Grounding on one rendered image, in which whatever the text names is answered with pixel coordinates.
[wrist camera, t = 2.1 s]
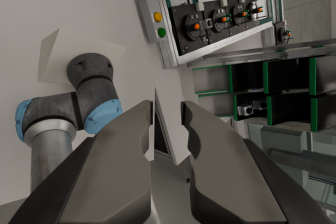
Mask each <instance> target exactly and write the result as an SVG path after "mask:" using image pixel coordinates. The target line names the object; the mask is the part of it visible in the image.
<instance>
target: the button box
mask: <svg viewBox="0 0 336 224"><path fill-rule="evenodd" d="M138 1H139V5H140V8H141V12H142V16H143V19H144V23H145V27H146V30H147V34H148V38H149V41H150V43H155V42H159V41H162V40H166V39H168V37H167V33H166V29H165V25H164V21H163V17H162V20H161V21H156V20H155V17H154V16H155V13H157V12H159V13H160V14H161V16H162V12H161V8H160V4H159V0H138ZM160 28H164V29H165V36H163V37H161V36H160V35H159V29H160Z"/></svg>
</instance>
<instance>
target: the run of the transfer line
mask: <svg viewBox="0 0 336 224"><path fill-rule="evenodd" d="M262 6H263V8H262V9H263V16H266V17H263V19H261V20H264V19H267V23H268V22H269V28H266V29H264V30H262V39H263V47H271V46H276V35H275V25H274V24H276V23H279V22H281V21H284V20H285V17H284V4H283V0H262ZM267 15H268V16H267ZM264 53H265V54H266V53H274V51H273V50H272V51H264Z"/></svg>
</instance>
